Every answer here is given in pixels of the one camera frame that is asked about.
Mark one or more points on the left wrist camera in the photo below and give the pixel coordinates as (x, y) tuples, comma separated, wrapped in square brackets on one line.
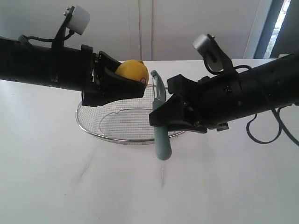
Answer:
[(77, 19)]

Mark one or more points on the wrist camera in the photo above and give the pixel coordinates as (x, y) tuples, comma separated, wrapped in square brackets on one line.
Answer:
[(215, 60), (77, 19)]

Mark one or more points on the teal handled peeler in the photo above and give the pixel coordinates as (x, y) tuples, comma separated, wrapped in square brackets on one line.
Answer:
[(162, 142)]

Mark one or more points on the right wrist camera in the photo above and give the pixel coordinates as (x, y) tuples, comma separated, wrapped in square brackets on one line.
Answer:
[(215, 60)]

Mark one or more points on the oval wire mesh basket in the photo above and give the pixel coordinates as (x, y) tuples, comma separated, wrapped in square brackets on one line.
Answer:
[(122, 122)]

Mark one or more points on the yellow lemon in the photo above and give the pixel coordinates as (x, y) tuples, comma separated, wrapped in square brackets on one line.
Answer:
[(134, 70)]

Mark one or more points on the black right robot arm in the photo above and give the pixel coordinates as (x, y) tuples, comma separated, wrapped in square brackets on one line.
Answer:
[(269, 86)]

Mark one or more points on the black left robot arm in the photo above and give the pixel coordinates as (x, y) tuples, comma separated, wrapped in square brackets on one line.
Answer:
[(73, 69)]

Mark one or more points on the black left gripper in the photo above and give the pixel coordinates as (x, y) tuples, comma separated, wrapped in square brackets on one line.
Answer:
[(109, 87)]

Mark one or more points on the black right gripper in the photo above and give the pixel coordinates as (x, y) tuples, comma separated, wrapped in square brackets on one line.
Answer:
[(209, 103)]

